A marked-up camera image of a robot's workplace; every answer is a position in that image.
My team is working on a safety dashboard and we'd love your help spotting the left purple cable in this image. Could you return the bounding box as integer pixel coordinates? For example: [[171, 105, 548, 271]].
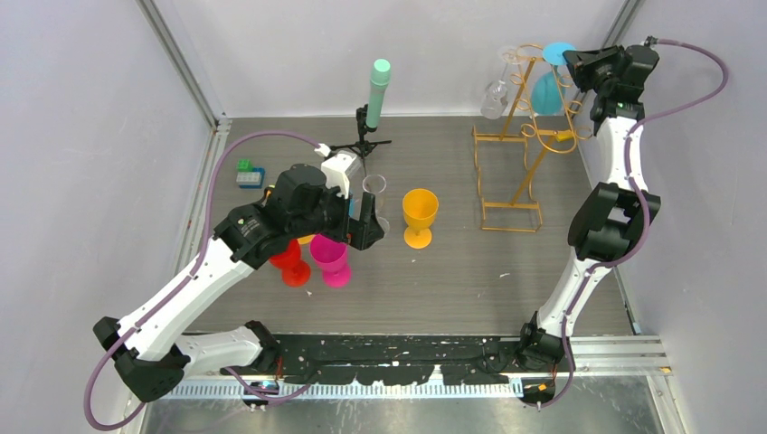
[[82, 130, 331, 432]]

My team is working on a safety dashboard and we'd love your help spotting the red wine glass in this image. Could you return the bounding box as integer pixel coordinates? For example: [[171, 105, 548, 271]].
[[269, 240, 311, 288]]

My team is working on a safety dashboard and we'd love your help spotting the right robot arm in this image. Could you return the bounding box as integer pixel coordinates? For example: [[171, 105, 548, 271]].
[[515, 44, 661, 372]]

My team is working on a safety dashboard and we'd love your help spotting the green toy block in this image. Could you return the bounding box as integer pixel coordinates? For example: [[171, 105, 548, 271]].
[[236, 158, 253, 173]]

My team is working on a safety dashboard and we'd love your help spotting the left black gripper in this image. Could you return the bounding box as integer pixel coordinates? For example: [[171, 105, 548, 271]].
[[289, 181, 384, 250]]

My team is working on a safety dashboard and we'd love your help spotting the clear wine glass front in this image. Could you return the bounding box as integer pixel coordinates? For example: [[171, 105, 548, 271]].
[[362, 174, 390, 233]]

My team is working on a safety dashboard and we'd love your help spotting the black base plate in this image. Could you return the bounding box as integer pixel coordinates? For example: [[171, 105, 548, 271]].
[[218, 333, 576, 388]]

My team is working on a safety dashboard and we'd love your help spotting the small yellow block behind rack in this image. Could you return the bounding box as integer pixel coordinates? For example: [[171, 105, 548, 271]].
[[554, 131, 574, 142]]

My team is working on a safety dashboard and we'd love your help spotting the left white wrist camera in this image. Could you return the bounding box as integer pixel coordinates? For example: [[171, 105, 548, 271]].
[[320, 150, 362, 199]]

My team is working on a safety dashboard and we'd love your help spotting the orange wine glass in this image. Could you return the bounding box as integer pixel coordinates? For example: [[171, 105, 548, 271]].
[[402, 188, 439, 250], [298, 235, 315, 245]]

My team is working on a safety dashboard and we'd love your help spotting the blue toy block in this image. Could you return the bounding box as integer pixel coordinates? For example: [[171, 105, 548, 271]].
[[235, 167, 265, 189]]

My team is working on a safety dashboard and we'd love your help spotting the clear wine glass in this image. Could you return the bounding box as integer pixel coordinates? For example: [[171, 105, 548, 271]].
[[362, 174, 390, 233], [480, 45, 524, 120]]

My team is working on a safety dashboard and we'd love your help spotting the cyan wine glass back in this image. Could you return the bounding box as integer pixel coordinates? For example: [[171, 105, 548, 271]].
[[531, 42, 575, 116]]

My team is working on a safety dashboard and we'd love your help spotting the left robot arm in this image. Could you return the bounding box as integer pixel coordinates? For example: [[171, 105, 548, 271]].
[[93, 164, 384, 402]]

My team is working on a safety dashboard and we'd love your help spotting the magenta wine glass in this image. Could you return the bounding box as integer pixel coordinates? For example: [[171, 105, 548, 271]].
[[309, 235, 352, 288]]

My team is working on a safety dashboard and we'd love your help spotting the clear wine glass back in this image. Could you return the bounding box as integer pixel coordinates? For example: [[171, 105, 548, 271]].
[[480, 45, 524, 120]]

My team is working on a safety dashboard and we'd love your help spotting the aluminium frame rail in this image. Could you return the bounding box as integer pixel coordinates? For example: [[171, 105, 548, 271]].
[[159, 336, 671, 402]]

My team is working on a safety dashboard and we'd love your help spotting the mint green microphone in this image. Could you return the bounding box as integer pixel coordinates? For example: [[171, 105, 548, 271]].
[[365, 59, 392, 130]]

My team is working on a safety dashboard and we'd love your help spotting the gold wire glass rack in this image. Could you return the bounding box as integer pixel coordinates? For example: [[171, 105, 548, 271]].
[[471, 43, 592, 233]]

